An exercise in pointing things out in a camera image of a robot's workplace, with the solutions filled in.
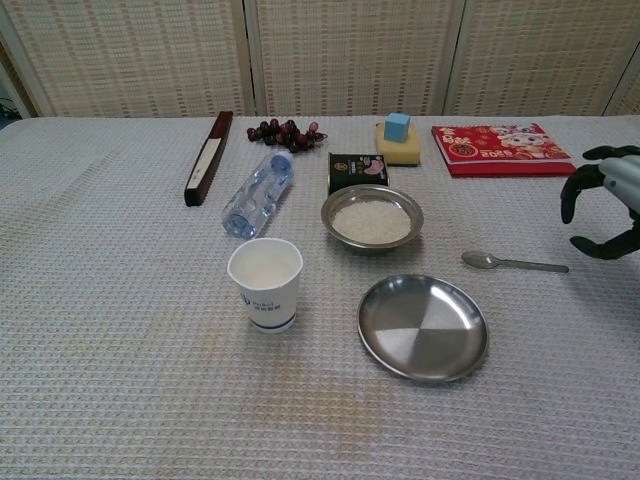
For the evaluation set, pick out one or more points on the dark brown folded fan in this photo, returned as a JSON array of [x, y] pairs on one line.
[[207, 160]]

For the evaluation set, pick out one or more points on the beige woven screen panel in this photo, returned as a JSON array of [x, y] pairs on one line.
[[550, 55], [125, 55], [355, 55]]

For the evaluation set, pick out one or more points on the white powder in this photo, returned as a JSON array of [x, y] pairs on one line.
[[372, 221]]

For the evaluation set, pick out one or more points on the white paper cup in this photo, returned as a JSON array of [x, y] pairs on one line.
[[267, 295]]

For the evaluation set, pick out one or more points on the dark red grape bunch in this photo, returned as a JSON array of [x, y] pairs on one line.
[[287, 134]]

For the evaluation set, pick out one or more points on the steel bowl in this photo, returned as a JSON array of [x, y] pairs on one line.
[[372, 197]]

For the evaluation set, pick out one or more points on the metal spoon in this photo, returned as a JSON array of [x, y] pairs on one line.
[[479, 260]]

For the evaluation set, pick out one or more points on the yellow sponge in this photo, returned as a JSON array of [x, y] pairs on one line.
[[400, 152]]

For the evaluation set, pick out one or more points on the clear plastic water bottle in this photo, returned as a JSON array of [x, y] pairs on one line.
[[257, 195]]

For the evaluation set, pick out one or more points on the steel plate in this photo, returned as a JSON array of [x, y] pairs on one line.
[[422, 330]]

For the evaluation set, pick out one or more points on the black luncheon meat can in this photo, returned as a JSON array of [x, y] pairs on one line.
[[357, 167]]

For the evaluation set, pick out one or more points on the blue cube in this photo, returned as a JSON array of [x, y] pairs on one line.
[[397, 127]]

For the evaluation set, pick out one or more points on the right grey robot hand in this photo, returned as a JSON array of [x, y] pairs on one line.
[[620, 175]]

